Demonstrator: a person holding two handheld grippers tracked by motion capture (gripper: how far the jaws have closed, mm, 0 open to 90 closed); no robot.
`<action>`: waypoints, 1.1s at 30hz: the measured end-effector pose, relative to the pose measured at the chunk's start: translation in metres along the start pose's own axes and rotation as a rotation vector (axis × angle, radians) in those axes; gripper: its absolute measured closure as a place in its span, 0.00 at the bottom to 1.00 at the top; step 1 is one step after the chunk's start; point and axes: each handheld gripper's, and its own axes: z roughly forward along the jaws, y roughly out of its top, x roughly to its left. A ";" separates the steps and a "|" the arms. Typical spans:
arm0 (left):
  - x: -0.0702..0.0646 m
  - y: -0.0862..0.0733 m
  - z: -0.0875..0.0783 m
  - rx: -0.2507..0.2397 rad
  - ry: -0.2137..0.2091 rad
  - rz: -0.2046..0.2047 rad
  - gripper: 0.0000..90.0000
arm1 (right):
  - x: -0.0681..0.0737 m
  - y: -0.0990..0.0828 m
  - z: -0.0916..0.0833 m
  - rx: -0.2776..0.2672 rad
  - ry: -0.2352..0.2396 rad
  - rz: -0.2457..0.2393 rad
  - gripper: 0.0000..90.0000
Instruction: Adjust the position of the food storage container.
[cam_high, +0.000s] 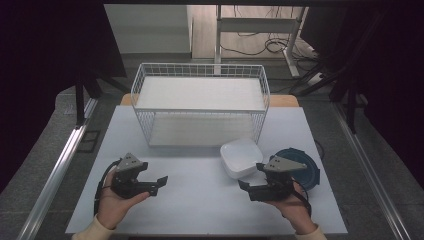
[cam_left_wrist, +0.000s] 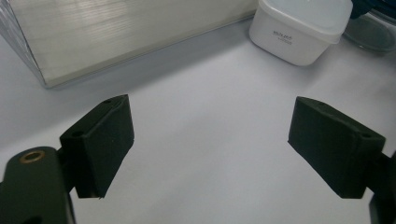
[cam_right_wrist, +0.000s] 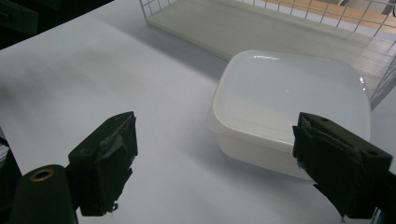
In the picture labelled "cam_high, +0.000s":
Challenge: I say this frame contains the black floor cables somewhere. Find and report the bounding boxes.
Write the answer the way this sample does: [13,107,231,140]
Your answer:
[219,5,323,64]

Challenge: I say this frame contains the person's right hand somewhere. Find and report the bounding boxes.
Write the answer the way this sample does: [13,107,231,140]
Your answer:
[266,181,318,235]

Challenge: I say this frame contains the white cabinet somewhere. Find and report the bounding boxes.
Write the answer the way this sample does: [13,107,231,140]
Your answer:
[103,3,194,54]

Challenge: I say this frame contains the aluminium rail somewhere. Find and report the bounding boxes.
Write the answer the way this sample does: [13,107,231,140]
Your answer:
[333,101,413,240]
[16,98,100,240]

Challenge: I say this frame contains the white desk frame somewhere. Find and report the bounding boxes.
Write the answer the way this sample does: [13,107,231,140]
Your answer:
[214,4,309,78]

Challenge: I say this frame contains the round container with blue lid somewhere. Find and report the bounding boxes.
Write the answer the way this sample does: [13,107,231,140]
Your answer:
[269,147,321,192]

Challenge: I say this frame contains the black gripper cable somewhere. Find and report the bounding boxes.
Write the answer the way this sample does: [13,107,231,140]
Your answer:
[94,159,122,216]
[291,179,313,218]

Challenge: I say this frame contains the person's left hand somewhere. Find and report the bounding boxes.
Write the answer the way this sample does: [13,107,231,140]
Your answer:
[96,169,151,230]

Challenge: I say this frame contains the black curtain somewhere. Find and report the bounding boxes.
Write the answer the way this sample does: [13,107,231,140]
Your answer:
[0,0,128,194]
[299,5,424,191]

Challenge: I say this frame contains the white square container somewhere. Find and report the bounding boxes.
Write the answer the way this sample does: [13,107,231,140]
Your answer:
[219,138,264,181]

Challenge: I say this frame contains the black stand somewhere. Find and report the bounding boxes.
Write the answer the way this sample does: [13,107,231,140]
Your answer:
[289,61,368,134]
[74,74,131,129]

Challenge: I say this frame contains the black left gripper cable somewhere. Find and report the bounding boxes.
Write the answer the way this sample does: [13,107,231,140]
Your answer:
[94,159,122,216]

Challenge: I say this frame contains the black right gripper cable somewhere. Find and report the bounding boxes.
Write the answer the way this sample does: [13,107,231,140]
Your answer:
[291,179,313,218]

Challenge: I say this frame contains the white wire rack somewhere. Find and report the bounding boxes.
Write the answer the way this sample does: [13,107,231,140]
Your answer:
[130,62,271,148]

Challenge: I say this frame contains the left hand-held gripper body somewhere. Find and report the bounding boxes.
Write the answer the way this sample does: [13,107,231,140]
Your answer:
[110,152,159,200]

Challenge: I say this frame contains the white power strip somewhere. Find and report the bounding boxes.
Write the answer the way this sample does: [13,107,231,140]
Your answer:
[305,70,325,87]

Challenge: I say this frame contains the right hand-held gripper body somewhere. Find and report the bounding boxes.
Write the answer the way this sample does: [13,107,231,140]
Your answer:
[249,155,308,202]

